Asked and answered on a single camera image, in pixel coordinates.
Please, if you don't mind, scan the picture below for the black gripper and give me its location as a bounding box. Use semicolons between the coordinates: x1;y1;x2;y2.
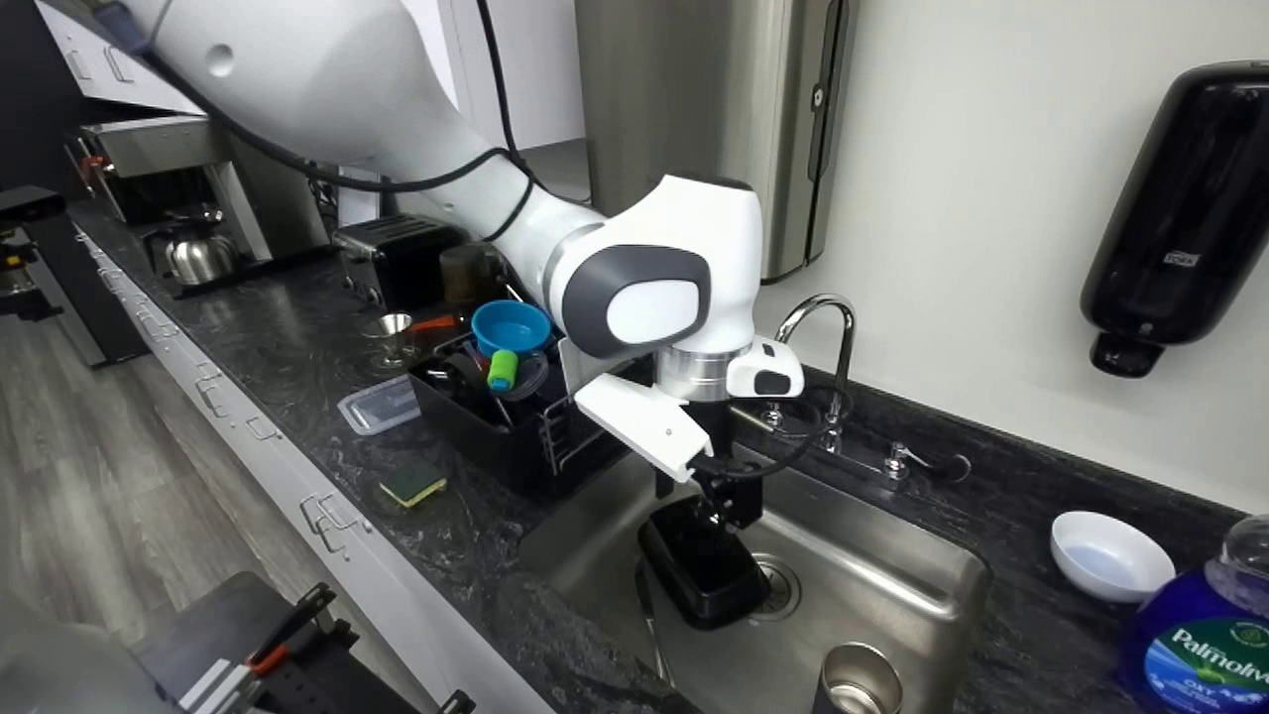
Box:
686;395;770;541

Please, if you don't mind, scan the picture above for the blue steel-lined cup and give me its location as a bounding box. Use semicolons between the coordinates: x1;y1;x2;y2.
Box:
808;639;907;714

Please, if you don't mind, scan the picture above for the stainless steel sink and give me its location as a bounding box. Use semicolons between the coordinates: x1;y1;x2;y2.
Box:
519;418;996;714

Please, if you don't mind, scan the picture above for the black dish rack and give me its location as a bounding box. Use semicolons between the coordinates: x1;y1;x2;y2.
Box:
404;269;665;502

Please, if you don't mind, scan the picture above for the gray round cup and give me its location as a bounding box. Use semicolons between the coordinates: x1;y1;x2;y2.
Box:
509;354;554;405

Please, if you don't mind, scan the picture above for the blue dish soap bottle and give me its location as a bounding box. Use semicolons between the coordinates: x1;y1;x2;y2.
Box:
1119;510;1269;714

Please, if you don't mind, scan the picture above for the black rectangular container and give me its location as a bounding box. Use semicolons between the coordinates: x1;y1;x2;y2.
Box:
635;493;778;635

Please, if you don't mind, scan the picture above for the metal utensil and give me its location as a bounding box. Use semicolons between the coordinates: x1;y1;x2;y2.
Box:
630;560;678;690

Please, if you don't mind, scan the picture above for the chrome faucet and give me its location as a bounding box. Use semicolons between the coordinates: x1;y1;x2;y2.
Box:
766;289;981;500

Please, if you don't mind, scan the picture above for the yellow green sponge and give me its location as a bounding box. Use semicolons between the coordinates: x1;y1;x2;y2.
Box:
378;454;454;510

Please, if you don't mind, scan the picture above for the clear plastic container lid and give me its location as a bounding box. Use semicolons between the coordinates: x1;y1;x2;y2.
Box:
335;374;429;438

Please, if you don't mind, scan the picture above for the white bowl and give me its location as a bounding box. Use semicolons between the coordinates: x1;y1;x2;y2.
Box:
1049;508;1182;606

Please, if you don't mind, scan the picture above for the white lower cabinet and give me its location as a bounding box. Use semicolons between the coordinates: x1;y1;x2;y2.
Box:
73;221;559;714

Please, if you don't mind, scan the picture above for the stainless paper towel dispenser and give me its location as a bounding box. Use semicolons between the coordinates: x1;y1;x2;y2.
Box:
570;0;849;284

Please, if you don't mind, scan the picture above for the black marker pen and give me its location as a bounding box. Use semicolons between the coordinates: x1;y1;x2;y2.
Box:
244;580;341;671

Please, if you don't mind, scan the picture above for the red tipped pen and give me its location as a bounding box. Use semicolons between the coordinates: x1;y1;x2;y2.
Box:
246;619;335;683

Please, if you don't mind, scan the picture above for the dark gray case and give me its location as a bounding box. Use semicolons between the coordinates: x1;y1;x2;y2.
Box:
131;567;439;714

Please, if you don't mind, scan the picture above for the steel coffee machine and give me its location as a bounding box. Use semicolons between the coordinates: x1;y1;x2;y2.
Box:
74;110;335;289

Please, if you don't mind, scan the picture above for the steel kettle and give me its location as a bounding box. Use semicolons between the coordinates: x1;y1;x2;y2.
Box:
142;211;261;292

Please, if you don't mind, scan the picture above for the black desk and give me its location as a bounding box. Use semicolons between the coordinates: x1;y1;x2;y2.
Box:
0;182;152;374

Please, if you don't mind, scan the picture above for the thin black camera cable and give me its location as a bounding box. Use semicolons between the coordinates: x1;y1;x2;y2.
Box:
755;392;833;487

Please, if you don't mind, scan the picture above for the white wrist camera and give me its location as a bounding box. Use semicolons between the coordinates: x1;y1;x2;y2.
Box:
723;335;808;405

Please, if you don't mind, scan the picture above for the green cylindrical handle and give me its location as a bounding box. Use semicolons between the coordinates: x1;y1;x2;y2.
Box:
484;346;524;395

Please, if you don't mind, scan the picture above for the white wall cabinet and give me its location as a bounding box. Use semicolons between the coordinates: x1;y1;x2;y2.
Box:
37;0;587;149

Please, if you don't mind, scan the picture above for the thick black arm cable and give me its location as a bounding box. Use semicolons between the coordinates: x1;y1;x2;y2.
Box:
171;0;546;248

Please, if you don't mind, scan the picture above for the black wall soap dispenser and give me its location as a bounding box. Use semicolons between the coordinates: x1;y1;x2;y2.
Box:
1079;59;1269;379

